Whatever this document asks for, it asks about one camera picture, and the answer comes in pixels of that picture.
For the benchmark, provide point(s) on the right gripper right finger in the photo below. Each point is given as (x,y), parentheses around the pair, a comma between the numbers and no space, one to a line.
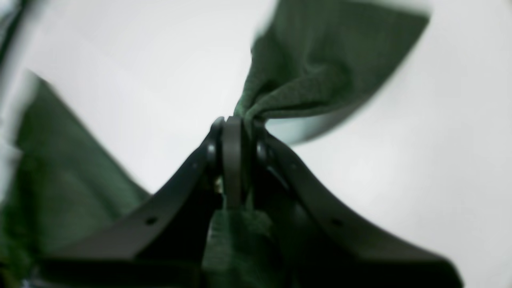
(324,243)

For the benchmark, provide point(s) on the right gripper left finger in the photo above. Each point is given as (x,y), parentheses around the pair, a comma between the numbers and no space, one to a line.
(161,244)

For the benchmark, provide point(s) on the green long-sleeve T-shirt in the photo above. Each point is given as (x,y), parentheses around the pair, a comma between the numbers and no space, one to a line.
(315,57)

